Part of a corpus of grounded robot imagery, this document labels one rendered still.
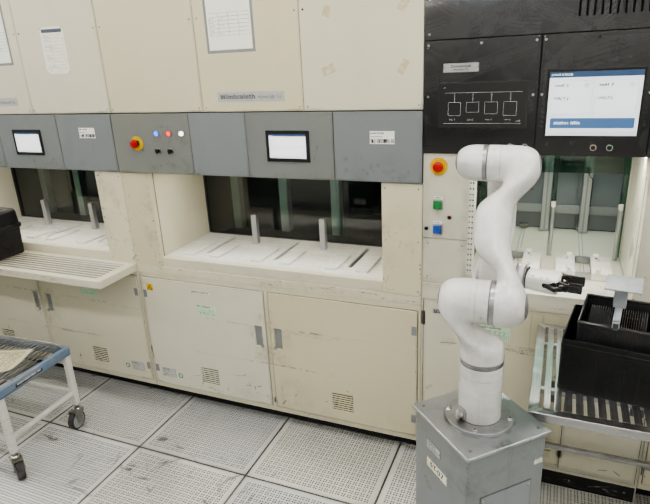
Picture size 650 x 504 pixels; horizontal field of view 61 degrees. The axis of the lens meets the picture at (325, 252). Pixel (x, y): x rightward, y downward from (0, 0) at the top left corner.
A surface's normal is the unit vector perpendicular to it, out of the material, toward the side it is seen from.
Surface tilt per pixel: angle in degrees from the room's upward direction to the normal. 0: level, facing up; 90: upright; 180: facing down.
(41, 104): 90
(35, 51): 90
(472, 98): 90
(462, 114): 90
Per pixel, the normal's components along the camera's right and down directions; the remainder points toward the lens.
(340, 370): -0.38, 0.33
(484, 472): 0.38, 0.29
